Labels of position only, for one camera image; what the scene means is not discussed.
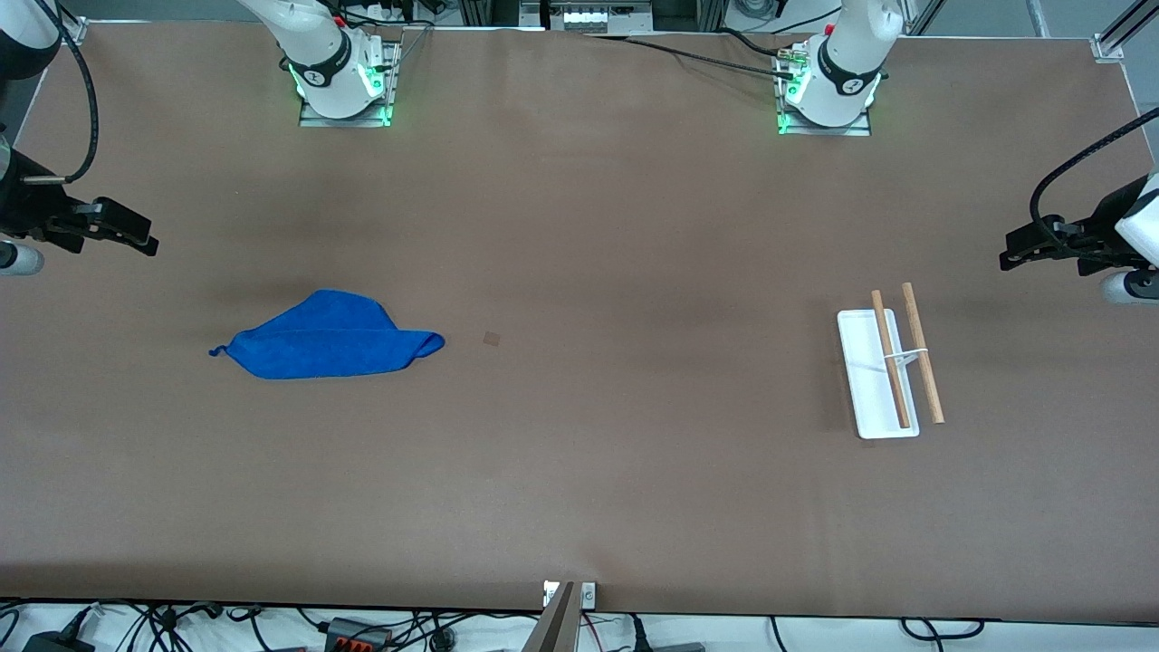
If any blue microfibre towel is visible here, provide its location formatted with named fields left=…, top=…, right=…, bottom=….
left=209, top=289, right=446, bottom=380

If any white rack with wooden rods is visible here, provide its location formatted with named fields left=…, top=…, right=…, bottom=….
left=837, top=283, right=946, bottom=441

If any diagonal aluminium extrusion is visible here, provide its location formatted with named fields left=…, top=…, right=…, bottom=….
left=1100, top=0, right=1159, bottom=51

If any black adapter with orange plugs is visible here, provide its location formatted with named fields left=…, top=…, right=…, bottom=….
left=324, top=618, right=393, bottom=652

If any white power strip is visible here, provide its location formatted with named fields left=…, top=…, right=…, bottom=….
left=546, top=0, right=655, bottom=34

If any grey aluminium bar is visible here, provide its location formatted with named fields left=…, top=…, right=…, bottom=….
left=522, top=582, right=580, bottom=652

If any left arm black wrist cable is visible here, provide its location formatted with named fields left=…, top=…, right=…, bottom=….
left=1030, top=109, right=1159, bottom=268

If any arm black wrist cable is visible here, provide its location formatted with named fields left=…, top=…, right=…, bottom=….
left=20, top=0, right=99, bottom=185
left=1030, top=109, right=1159, bottom=268

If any right arm black wrist cable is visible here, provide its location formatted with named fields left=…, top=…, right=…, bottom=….
left=20, top=0, right=99, bottom=185

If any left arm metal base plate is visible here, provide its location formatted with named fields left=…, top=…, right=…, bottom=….
left=776, top=107, right=873, bottom=138

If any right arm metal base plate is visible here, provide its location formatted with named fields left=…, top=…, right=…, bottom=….
left=299, top=36, right=404, bottom=129

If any short black table cable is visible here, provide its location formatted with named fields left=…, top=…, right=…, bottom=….
left=718, top=27, right=803, bottom=58

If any long black table cable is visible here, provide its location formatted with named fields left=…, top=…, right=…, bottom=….
left=587, top=34, right=802, bottom=81

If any looped black floor cable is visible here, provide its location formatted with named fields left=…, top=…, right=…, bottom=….
left=899, top=618, right=988, bottom=641

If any metal table edge bracket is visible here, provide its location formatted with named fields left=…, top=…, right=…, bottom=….
left=543, top=581, right=598, bottom=609

